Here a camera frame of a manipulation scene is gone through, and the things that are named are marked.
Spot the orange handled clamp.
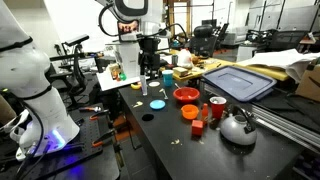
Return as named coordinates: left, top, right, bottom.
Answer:
left=89, top=110, right=110, bottom=120

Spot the metal spoon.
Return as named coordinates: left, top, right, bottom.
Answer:
left=159, top=88, right=168, bottom=100

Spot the blue round plate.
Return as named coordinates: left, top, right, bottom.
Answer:
left=149, top=100, right=166, bottom=110

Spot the red cube block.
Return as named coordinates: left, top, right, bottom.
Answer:
left=192, top=120, right=203, bottom=136

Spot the white cloth pile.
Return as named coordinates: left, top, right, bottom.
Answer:
left=240, top=49, right=320, bottom=83

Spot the white plastic bag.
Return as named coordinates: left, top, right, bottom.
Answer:
left=177, top=49, right=192, bottom=68

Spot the white foam board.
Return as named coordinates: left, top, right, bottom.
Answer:
left=97, top=70, right=140, bottom=91

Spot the grey metal kettle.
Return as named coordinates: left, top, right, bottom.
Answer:
left=220, top=105, right=257, bottom=146

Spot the red plastic bowl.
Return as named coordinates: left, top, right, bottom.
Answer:
left=173, top=87, right=200, bottom=103

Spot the blue bin lid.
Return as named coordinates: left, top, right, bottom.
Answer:
left=202, top=68, right=277, bottom=102

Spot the blue plastic cup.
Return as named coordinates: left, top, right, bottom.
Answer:
left=162, top=70, right=173, bottom=87

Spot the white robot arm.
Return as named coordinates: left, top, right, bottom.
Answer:
left=0, top=0, right=80, bottom=161

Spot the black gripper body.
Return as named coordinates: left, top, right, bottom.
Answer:
left=138, top=38, right=160, bottom=75

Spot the clear tube with blue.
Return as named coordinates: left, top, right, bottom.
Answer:
left=140, top=75, right=148, bottom=96

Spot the red plastic cup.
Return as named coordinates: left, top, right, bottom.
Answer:
left=210, top=96, right=227, bottom=119

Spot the yellow wooden table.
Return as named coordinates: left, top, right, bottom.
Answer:
left=173, top=58, right=289, bottom=81

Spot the small orange bowl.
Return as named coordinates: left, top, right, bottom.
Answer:
left=181, top=104, right=199, bottom=120

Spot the brown cardboard box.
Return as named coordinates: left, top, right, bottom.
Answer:
left=295, top=60, right=320, bottom=102

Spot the black office chair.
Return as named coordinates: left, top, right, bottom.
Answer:
left=189, top=25, right=218, bottom=58

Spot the orange small bottle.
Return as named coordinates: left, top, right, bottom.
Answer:
left=201, top=103, right=208, bottom=125

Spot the white small plate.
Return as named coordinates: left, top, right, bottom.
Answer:
left=149, top=82, right=160, bottom=87

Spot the yellow toy banana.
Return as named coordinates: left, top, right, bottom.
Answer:
left=131, top=83, right=141, bottom=90

